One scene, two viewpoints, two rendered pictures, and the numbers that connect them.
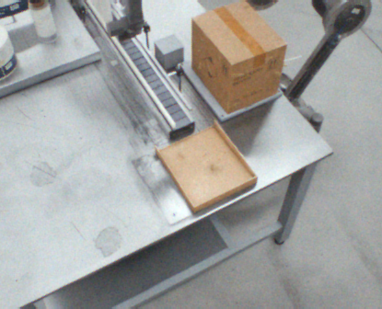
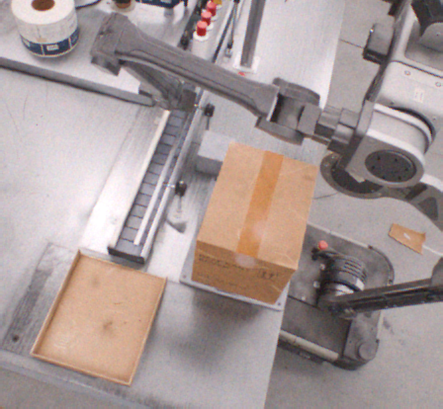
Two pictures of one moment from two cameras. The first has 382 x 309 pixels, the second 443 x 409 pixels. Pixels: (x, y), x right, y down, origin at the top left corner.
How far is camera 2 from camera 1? 0.95 m
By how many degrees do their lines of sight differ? 19
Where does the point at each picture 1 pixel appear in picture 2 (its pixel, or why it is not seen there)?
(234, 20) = (271, 184)
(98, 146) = (41, 198)
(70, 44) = not seen: hidden behind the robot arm
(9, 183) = not seen: outside the picture
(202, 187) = (72, 336)
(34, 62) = (84, 60)
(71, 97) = (79, 124)
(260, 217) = not seen: hidden behind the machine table
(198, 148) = (121, 289)
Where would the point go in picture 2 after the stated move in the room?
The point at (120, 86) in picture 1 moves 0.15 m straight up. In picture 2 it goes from (132, 152) to (131, 122)
